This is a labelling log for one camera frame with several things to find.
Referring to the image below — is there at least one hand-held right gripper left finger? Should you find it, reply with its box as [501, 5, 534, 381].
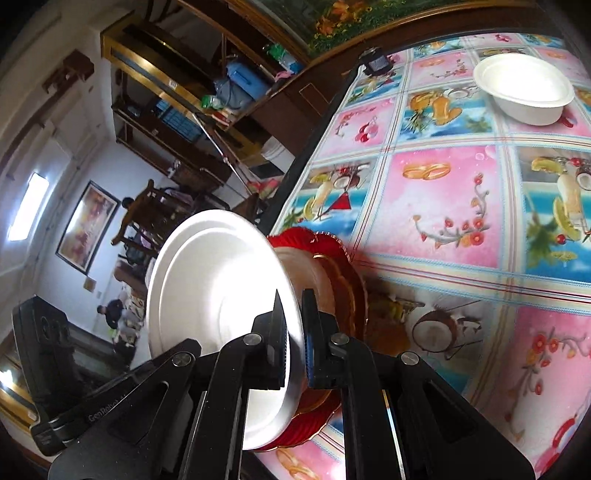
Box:
[48, 290, 289, 480]

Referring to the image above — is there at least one blue thermos flask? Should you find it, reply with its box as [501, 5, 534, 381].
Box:
[226, 62, 271, 100]

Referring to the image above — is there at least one framed wall picture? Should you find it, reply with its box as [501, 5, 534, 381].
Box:
[55, 180, 122, 276]

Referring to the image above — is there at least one glass flower display case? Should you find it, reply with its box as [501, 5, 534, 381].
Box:
[249, 0, 462, 56]

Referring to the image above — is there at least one white bucket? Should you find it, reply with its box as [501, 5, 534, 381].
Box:
[261, 141, 296, 178]

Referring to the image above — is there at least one dark wooden chair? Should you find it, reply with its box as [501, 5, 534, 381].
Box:
[111, 180, 222, 259]

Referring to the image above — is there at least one small black device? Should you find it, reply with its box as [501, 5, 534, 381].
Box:
[360, 47, 393, 77]

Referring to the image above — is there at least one gold-framed wooden cabinet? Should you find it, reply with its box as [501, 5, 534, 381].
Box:
[102, 23, 259, 178]

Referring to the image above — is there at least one pink fruit-print tablecloth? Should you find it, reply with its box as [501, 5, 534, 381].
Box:
[252, 32, 591, 480]

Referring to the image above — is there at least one bright window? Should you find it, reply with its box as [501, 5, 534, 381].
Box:
[7, 173, 51, 241]

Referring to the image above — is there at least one white bowl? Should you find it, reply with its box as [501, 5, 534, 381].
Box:
[145, 209, 308, 450]
[473, 54, 575, 126]

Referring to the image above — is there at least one stack of red glass plates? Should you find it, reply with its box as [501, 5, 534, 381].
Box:
[254, 227, 370, 453]

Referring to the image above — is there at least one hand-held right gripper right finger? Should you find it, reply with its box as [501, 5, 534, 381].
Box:
[302, 288, 536, 480]

